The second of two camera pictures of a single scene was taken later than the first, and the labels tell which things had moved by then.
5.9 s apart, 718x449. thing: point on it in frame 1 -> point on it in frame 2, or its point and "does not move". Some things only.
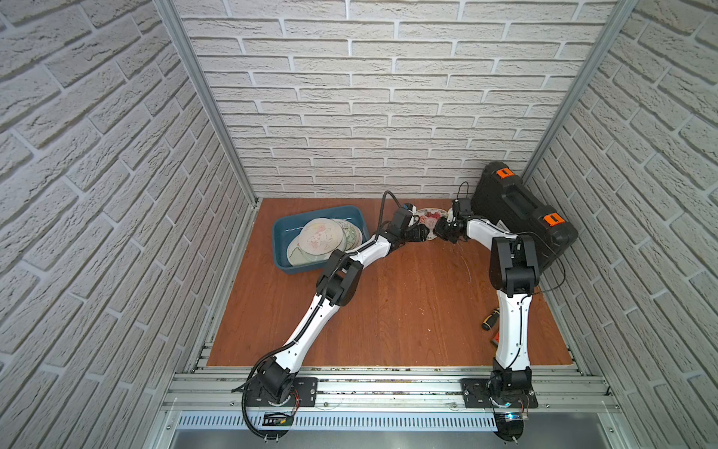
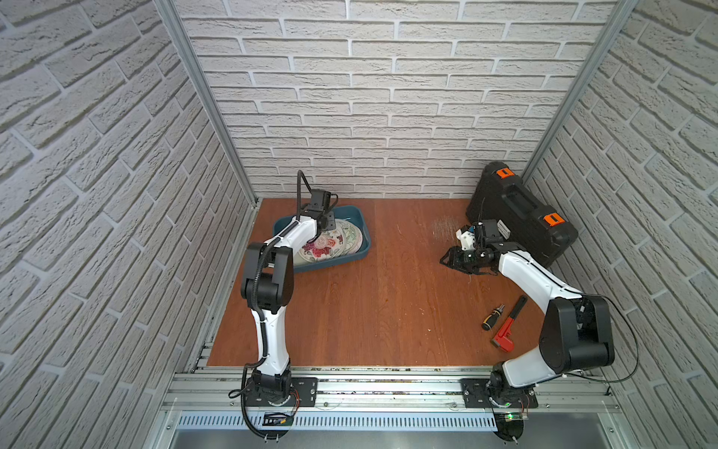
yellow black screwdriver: x=491 y=319 does not move
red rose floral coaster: x=429 y=216 -> x=328 y=245
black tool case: x=500 y=196 does not move
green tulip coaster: x=352 y=234 does not move
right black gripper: x=439 y=229 -> x=453 y=261
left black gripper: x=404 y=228 -> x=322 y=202
